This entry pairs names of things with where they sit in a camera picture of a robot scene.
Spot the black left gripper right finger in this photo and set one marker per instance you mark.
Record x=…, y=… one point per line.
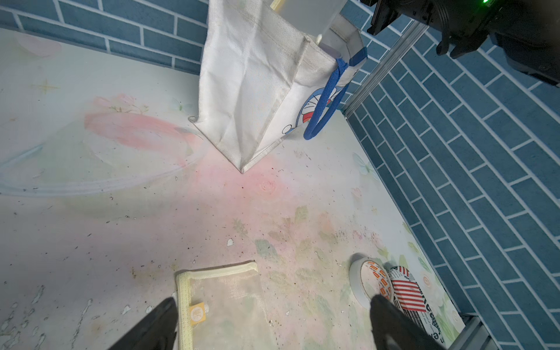
x=391, y=329

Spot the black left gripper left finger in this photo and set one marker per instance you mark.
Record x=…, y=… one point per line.
x=155, y=331

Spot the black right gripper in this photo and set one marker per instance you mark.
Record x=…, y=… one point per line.
x=528, y=31

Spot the pale yellow pouch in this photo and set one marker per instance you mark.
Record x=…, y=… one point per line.
x=223, y=308

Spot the white canvas Doraemon tote bag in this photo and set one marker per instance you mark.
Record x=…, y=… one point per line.
x=261, y=78

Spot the striped tape roll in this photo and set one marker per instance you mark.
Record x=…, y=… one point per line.
x=409, y=298

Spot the clear tape roll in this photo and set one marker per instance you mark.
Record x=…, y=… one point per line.
x=369, y=279

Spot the aluminium corner frame post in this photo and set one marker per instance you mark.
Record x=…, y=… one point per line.
x=412, y=33

